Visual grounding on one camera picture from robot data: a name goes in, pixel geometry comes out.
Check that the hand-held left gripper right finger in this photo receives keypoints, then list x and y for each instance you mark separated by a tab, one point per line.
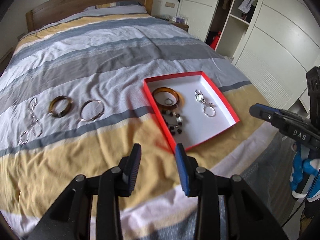
181	170

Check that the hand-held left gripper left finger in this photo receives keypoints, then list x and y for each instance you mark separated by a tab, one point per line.
133	170

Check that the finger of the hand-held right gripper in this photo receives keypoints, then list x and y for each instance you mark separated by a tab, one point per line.
262	115
268	107

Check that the red shallow box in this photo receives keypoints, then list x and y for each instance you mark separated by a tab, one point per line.
212	130

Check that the small crystal watch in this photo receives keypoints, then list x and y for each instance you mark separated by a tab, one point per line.
199	97

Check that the amber resin bangle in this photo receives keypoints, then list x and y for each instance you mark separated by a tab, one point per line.
156	96

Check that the person's right hand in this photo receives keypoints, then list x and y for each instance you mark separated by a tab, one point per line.
302	175

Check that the white wardrobe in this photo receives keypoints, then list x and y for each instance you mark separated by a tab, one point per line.
275	42

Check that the thin silver bangle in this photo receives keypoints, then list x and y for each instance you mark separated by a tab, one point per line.
80	112

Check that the red thing in wardrobe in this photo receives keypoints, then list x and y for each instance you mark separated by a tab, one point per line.
215	41

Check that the dark brown bangle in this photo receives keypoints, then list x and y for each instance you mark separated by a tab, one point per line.
51	105

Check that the striped hanging garment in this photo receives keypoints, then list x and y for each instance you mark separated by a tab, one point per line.
248	0

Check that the wooden nightstand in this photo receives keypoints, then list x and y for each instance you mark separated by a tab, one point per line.
181	26

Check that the striped bed blanket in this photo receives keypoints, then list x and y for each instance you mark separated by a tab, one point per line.
100	55

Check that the striped pillow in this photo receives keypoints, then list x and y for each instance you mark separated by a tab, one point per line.
112	6

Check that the wall switch panel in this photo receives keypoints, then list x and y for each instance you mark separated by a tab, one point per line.
170	4

